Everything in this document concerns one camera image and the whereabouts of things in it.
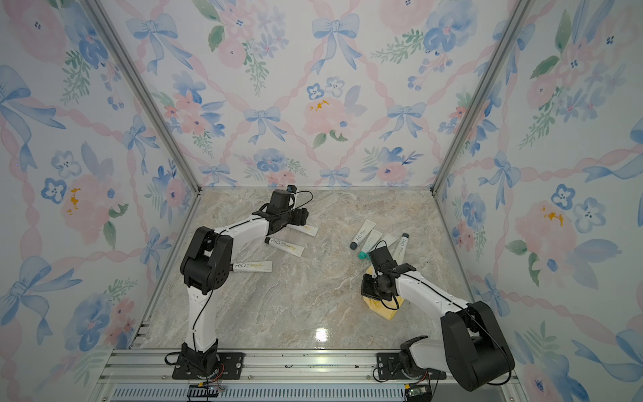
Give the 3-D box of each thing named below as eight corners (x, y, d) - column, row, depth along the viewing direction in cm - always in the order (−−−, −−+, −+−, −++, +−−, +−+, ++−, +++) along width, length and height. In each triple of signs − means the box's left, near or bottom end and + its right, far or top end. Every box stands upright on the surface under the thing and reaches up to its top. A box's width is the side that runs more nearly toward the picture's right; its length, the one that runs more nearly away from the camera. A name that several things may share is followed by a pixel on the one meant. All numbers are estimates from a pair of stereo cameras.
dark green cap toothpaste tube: (349, 247, 103) (349, 243, 101) (366, 222, 111) (367, 219, 109) (357, 252, 101) (358, 248, 99) (375, 226, 109) (376, 223, 107)
